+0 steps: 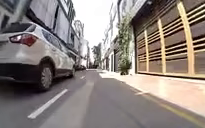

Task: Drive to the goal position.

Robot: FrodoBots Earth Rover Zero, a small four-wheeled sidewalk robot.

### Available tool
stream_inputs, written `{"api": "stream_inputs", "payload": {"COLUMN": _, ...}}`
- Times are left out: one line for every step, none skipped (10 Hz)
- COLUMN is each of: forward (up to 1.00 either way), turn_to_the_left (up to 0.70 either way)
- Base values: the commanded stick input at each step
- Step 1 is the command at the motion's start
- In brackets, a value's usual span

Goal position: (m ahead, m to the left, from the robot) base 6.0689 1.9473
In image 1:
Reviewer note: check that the tree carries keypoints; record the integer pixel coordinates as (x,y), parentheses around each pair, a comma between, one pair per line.
(96,55)

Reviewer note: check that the row of pale buildings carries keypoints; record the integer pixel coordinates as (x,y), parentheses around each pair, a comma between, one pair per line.
(60,20)

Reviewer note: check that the white car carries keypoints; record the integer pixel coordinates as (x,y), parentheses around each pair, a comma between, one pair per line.
(30,53)

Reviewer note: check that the building with wooden slat gate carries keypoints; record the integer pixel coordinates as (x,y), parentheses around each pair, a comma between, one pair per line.
(176,40)

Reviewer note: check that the pale paved sidewalk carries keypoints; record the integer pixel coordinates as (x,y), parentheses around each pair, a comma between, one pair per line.
(176,91)

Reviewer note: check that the green climbing plant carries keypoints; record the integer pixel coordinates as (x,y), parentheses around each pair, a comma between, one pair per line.
(125,43)

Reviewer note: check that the dark vehicle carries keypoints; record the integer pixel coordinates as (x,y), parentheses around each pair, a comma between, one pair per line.
(80,67)

